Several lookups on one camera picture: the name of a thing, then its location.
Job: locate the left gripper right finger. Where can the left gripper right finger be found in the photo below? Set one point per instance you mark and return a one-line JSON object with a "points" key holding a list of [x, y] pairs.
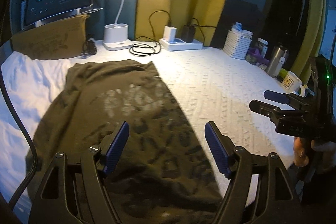
{"points": [[222, 149]]}

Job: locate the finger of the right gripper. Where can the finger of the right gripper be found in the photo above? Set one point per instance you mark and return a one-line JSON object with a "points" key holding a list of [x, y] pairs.
{"points": [[285, 98], [274, 113]]}

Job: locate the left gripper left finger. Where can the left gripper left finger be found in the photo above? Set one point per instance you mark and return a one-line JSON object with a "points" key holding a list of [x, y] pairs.
{"points": [[112, 147]]}

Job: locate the dark brown sweatshirt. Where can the dark brown sweatshirt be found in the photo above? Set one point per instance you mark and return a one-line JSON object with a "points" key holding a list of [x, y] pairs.
{"points": [[148, 159]]}

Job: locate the person's right hand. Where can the person's right hand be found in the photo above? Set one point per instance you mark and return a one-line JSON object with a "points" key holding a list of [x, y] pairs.
{"points": [[299, 149]]}

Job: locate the cream ceramic mug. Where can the cream ceramic mug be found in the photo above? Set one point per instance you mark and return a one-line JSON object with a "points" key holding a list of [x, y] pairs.
{"points": [[292, 84]]}

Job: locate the stainless steel tumbler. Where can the stainless steel tumbler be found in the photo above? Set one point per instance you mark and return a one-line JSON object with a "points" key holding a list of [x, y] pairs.
{"points": [[278, 58]]}

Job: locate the purple cloth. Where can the purple cloth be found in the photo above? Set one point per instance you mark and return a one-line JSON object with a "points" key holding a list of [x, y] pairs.
{"points": [[256, 54]]}

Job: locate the white bed cover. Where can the white bed cover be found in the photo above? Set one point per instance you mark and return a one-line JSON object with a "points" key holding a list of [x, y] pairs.
{"points": [[211, 86]]}

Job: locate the white woven basket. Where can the white woven basket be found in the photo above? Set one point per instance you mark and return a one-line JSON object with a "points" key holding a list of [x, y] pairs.
{"points": [[237, 42]]}

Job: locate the white cloth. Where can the white cloth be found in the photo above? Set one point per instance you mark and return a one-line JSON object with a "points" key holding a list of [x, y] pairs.
{"points": [[32, 85]]}

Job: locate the white power strip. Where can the white power strip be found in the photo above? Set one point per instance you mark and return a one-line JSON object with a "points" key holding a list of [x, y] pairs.
{"points": [[180, 45]]}

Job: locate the black charger adapter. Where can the black charger adapter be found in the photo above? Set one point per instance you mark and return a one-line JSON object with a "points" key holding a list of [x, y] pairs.
{"points": [[188, 33]]}

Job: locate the brown cardboard box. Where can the brown cardboard box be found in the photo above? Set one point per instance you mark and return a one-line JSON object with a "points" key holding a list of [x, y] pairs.
{"points": [[62, 39]]}

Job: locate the white charger adapter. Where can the white charger adapter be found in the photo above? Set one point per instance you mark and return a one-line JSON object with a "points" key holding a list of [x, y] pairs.
{"points": [[169, 33]]}

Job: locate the tablet with dark screen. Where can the tablet with dark screen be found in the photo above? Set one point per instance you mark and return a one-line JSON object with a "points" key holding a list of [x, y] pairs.
{"points": [[41, 12]]}

